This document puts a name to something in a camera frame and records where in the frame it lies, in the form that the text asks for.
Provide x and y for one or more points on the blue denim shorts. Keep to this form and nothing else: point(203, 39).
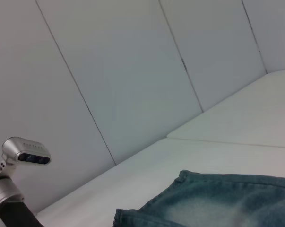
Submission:
point(215, 203)

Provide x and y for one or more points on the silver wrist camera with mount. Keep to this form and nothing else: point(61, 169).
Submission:
point(14, 146)

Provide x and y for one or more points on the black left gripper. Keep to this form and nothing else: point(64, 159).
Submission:
point(19, 217)

